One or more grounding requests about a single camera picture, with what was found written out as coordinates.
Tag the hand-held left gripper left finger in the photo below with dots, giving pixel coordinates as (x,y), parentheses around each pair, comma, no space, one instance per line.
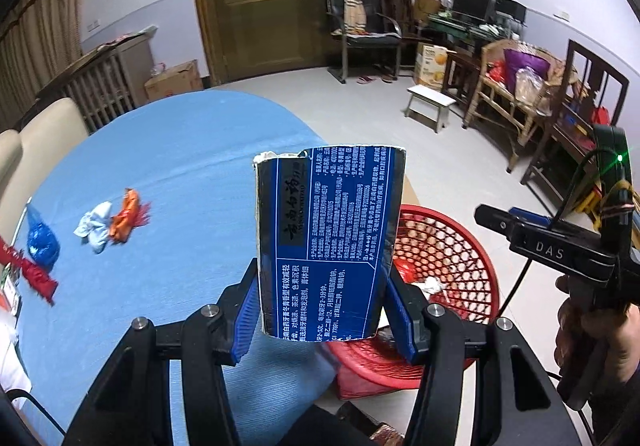
(245,321)

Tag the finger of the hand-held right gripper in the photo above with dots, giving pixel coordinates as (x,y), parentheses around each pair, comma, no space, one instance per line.
(495,221)

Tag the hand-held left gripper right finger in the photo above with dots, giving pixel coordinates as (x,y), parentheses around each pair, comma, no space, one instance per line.
(400,321)

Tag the red plastic basket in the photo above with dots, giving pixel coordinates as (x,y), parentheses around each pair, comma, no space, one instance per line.
(450,251)

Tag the blue toothpaste box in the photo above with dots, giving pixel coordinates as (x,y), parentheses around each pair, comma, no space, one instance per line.
(330,236)

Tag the orange wrapper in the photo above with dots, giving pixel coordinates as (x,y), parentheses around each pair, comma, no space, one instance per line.
(125,221)

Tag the white and blue wrapper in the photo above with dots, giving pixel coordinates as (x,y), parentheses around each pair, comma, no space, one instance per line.
(95,226)

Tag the blue plastic bag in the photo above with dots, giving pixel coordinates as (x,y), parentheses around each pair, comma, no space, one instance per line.
(42,241)

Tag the red plastic bag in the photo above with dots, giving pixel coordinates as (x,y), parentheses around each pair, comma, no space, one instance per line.
(30,276)

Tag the person's right forearm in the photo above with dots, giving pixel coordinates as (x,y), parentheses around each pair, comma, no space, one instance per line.
(620,416)

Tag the person's right hand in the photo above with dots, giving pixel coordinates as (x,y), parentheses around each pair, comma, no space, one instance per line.
(620,341)

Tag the crumpled white paper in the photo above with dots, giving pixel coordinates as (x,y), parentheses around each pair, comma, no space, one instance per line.
(432,286)

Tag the flat cardboard box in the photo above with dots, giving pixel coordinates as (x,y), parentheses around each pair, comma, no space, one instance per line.
(407,191)

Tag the dark wooden chair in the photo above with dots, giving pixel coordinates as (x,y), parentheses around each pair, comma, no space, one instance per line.
(565,135)

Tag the wicker chair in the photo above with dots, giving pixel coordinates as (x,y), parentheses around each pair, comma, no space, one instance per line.
(500,90)

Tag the clear plastic bag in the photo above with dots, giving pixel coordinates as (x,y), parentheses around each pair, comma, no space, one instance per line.
(527,85)

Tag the white step stool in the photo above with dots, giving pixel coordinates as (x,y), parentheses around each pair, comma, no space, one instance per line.
(430,95)

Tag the small red bag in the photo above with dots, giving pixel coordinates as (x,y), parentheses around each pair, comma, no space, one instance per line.
(497,73)

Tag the dark wooden side table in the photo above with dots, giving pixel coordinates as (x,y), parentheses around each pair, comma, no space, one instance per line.
(460,70)

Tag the purple cushion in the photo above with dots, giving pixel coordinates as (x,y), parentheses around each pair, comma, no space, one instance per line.
(522,65)

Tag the orange printed carton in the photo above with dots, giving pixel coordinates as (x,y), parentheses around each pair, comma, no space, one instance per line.
(430,65)

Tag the pink slipper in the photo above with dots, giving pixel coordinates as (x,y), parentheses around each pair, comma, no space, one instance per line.
(366,79)
(387,77)

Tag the cluttered computer desk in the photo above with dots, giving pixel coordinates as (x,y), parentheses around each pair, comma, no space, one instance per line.
(450,23)

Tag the small black monitor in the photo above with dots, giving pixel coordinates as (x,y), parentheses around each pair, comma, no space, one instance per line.
(511,9)

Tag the black metal chair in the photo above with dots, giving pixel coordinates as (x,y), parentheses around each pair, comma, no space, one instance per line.
(370,43)

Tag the large black monitor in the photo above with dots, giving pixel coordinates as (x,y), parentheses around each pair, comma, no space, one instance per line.
(472,3)

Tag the small brown cardboard box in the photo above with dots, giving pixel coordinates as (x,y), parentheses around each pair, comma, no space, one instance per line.
(427,5)

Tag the dark wooden armchair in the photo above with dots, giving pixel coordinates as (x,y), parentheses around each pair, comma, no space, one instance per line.
(400,8)

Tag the white tissue sheets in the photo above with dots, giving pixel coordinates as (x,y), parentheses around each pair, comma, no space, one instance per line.
(10,361)

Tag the white medicine box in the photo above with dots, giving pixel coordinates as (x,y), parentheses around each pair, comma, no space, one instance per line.
(7,296)

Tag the open cardboard box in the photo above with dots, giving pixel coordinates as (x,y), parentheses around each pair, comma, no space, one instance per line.
(172,80)

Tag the striped beige scarf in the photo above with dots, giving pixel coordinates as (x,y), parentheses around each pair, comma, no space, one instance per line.
(354,8)

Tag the cream leather sofa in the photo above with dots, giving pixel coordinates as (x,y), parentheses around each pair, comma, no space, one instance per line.
(45,130)

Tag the beige radiator cover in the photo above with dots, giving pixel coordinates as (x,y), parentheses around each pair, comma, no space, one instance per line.
(125,65)

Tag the brown wooden double door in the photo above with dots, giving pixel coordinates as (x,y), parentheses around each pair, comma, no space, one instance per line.
(260,25)

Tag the beige curtain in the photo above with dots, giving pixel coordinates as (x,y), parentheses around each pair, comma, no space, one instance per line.
(35,20)

